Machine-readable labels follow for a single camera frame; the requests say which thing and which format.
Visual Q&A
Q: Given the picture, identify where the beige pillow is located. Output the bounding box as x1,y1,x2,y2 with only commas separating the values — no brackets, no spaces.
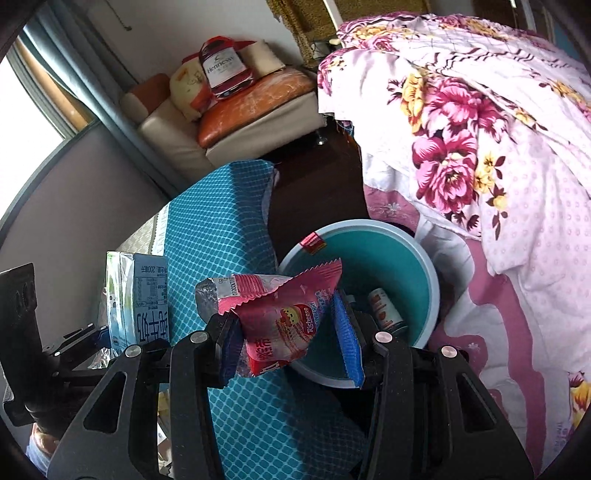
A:
239,39,286,78

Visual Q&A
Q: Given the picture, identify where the teal trash bin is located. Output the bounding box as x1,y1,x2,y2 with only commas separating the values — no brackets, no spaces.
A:
277,220,439,391

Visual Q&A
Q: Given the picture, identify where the small drink can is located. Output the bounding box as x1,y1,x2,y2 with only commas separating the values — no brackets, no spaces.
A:
368,288,409,333

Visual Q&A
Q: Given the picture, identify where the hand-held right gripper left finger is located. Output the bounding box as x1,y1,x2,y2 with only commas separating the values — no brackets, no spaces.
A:
46,311,245,480

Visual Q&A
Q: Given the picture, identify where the small red wrapper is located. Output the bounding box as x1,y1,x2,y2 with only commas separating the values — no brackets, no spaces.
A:
300,232,328,254

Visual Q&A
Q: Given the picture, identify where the beige woven mat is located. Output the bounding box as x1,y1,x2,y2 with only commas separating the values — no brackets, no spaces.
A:
115,203,169,259

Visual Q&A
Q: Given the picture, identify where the red snack packet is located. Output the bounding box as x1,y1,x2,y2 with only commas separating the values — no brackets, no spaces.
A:
195,258,343,377

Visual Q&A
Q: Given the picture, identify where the teal quilted mat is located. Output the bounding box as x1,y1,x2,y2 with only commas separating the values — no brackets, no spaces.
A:
164,159,370,480

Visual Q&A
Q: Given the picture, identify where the grey blue curtain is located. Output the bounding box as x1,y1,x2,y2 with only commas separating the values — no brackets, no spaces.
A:
21,0,171,204

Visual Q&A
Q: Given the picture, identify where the orange seat cushion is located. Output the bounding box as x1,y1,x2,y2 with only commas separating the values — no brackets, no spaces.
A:
198,69,319,148

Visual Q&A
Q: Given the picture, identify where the leopard print cloth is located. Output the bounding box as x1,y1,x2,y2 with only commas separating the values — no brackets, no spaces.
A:
268,0,430,61

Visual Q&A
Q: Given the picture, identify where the window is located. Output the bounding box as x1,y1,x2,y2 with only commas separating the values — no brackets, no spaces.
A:
0,37,93,213

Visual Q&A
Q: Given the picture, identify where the pink bed sheet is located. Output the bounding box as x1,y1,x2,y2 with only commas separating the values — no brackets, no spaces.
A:
362,185,578,476

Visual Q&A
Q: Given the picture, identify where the cream leather sofa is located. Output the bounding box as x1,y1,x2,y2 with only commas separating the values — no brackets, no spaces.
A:
121,39,328,181

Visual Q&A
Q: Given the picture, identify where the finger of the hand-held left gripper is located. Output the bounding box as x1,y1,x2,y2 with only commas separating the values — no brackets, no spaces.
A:
42,323,112,360

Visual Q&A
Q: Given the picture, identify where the person's left forearm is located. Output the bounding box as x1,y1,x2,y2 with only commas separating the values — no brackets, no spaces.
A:
27,422,63,476

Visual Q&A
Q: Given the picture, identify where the blue white milk carton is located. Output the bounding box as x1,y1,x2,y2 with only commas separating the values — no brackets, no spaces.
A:
99,251,171,365

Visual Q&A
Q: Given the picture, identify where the yellow plush pillow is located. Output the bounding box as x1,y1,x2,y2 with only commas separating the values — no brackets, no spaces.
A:
169,62,218,123

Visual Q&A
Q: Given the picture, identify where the floral pink pillow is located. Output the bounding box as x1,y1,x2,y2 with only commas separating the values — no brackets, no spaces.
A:
318,11,591,476

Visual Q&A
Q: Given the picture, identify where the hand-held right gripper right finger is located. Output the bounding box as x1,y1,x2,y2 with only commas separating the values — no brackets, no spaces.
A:
331,290,536,480

